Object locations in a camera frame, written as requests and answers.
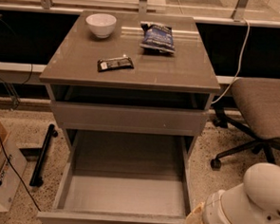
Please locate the grey drawer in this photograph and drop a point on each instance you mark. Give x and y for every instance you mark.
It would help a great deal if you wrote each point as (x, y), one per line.
(123, 178)
(124, 118)

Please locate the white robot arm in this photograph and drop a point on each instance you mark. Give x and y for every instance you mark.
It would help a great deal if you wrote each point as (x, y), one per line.
(255, 201)

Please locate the grey drawer cabinet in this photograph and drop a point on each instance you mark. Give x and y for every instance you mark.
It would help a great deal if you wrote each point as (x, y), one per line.
(151, 76)

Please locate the brown office chair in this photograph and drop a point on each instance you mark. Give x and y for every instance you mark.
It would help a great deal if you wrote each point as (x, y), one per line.
(258, 101)

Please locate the black metal bar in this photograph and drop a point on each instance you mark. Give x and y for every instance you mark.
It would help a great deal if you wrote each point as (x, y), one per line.
(36, 179)

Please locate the black snack bar wrapper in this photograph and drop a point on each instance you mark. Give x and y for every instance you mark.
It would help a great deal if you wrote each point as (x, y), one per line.
(116, 63)

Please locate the blue chip bag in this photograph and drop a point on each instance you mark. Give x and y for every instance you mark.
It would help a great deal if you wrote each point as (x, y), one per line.
(157, 37)

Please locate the white printed box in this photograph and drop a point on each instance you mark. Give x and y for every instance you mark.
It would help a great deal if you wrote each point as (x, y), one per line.
(12, 166)

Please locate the white ceramic bowl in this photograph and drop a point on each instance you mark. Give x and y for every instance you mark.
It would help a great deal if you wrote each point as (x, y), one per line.
(100, 24)

